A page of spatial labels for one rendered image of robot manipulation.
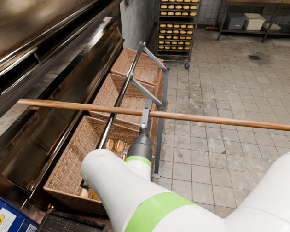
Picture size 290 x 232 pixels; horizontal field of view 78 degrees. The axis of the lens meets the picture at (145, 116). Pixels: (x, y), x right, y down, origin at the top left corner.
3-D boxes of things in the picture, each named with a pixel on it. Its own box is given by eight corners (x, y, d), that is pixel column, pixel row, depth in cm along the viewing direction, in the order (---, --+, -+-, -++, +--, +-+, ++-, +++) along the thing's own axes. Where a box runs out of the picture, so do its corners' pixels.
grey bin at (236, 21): (227, 29, 435) (230, 18, 418) (223, 22, 470) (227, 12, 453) (242, 30, 431) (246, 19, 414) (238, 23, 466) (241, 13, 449)
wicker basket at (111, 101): (93, 135, 152) (86, 111, 132) (112, 94, 192) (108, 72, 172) (150, 141, 147) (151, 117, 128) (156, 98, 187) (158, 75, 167)
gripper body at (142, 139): (130, 141, 64) (135, 123, 71) (131, 154, 70) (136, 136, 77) (151, 143, 64) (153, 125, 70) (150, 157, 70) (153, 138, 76)
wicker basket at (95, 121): (58, 208, 110) (39, 189, 91) (91, 137, 150) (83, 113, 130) (135, 222, 105) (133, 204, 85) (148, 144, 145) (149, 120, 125)
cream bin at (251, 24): (245, 30, 430) (249, 19, 413) (240, 23, 465) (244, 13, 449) (261, 31, 427) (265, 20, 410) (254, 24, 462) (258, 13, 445)
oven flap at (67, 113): (26, 192, 83) (-11, 169, 71) (121, 41, 210) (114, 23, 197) (32, 192, 82) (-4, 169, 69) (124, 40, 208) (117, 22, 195)
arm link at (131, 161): (131, 213, 58) (155, 208, 52) (100, 198, 53) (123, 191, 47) (139, 173, 68) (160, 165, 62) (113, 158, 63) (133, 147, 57)
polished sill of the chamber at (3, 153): (-17, 167, 68) (-24, 161, 65) (113, 20, 195) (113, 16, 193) (-3, 169, 68) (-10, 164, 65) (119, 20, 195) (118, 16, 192)
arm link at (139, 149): (153, 171, 66) (153, 158, 59) (122, 167, 67) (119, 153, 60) (154, 157, 70) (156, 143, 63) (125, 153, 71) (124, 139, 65)
